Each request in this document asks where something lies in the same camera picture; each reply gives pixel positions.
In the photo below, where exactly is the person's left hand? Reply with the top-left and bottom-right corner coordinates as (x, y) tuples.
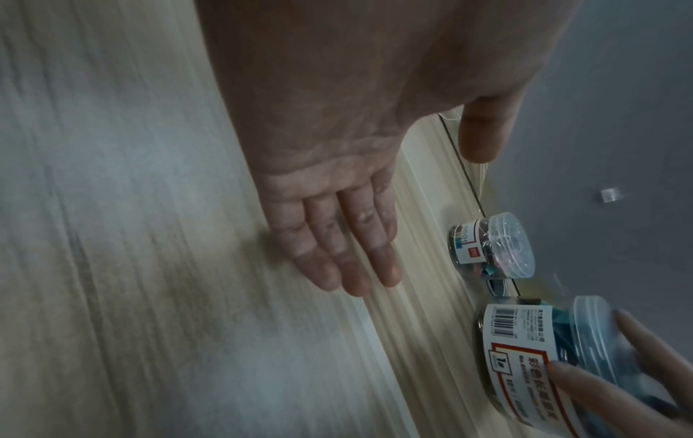
(194, 0), (586, 298)

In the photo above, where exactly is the person's right hand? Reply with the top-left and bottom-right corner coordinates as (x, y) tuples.
(546, 307), (693, 438)

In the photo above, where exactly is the large clear plastic lid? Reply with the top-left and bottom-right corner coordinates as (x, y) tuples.
(570, 294), (678, 429)

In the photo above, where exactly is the large clear plastic jar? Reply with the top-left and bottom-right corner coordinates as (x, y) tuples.
(473, 294), (684, 438)

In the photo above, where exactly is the small clear plastic jar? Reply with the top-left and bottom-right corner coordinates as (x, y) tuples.
(448, 211), (537, 280)

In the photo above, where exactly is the small clear plastic lid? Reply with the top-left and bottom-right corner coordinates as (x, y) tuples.
(484, 211), (537, 280)

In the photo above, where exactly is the round black desk grommet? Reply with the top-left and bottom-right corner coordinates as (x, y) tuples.
(484, 278), (517, 298)

